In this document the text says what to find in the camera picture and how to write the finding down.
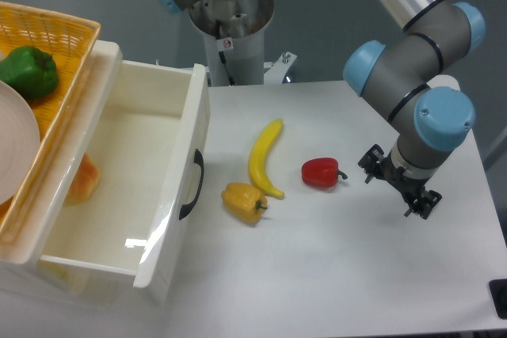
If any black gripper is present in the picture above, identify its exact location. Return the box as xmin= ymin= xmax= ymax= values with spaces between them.
xmin=358 ymin=144 xmax=442 ymax=220

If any white top drawer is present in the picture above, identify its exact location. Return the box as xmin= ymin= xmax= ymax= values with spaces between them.
xmin=40 ymin=61 xmax=210 ymax=305

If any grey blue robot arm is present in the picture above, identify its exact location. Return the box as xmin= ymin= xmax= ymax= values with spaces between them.
xmin=159 ymin=0 xmax=486 ymax=218

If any white drawer cabinet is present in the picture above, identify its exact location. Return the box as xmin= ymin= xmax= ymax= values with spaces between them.
xmin=0 ymin=40 xmax=212 ymax=313

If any red bell pepper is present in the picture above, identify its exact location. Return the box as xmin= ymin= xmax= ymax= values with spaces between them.
xmin=301 ymin=158 xmax=348 ymax=189

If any yellow banana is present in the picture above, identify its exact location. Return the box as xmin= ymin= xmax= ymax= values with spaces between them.
xmin=248 ymin=119 xmax=284 ymax=199

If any black device at table edge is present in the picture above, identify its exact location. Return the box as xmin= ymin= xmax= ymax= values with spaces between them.
xmin=489 ymin=279 xmax=507 ymax=320

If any yellow bell pepper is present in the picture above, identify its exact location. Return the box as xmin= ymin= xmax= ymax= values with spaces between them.
xmin=221 ymin=183 xmax=268 ymax=226

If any orange bread roll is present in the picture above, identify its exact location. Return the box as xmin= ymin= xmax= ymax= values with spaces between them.
xmin=65 ymin=154 xmax=101 ymax=204

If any yellow woven basket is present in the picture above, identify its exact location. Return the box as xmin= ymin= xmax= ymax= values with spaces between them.
xmin=0 ymin=0 xmax=101 ymax=236

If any green bell pepper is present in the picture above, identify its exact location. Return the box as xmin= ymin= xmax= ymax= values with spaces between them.
xmin=1 ymin=46 xmax=59 ymax=100

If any white plate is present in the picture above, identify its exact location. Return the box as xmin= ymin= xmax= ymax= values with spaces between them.
xmin=1 ymin=82 xmax=40 ymax=203

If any black top drawer handle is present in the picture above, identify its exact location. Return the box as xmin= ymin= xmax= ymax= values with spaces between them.
xmin=179 ymin=149 xmax=205 ymax=221

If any black cable on pedestal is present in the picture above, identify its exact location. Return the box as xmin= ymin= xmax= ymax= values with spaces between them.
xmin=215 ymin=20 xmax=237 ymax=86

